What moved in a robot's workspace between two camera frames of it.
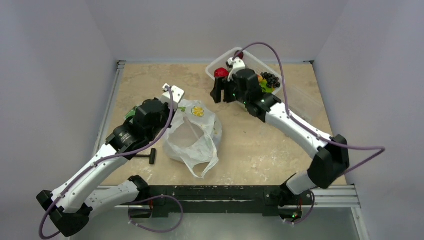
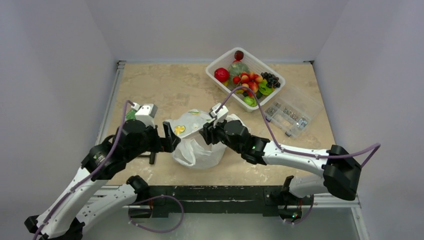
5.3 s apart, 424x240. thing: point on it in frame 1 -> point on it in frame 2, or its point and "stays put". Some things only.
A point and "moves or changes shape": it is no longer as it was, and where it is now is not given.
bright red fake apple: (221, 72) stays put
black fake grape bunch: (272, 81) stays put
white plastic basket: (251, 62) stays put
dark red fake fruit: (241, 54) stays put
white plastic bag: (192, 136) moves or changes shape
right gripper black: (225, 84) -> (212, 133)
